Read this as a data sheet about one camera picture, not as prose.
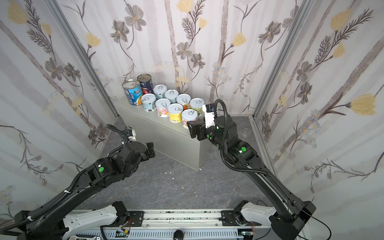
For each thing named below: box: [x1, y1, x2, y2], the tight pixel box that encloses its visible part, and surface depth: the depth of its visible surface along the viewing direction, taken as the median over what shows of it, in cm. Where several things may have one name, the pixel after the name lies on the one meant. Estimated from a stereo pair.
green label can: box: [153, 84, 168, 99], surface depth 80 cm
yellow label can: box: [167, 103, 183, 124], surface depth 70 cm
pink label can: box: [181, 108, 198, 130], surface depth 67 cm
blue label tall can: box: [122, 79, 143, 106], surface depth 74 cm
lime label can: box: [189, 97, 205, 117], surface depth 73 cm
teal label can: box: [141, 93, 157, 112], surface depth 75 cm
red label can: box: [155, 98, 171, 118], surface depth 72 cm
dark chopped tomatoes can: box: [137, 73, 154, 96], surface depth 79 cm
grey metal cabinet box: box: [114, 96, 213, 171], surface depth 73 cm
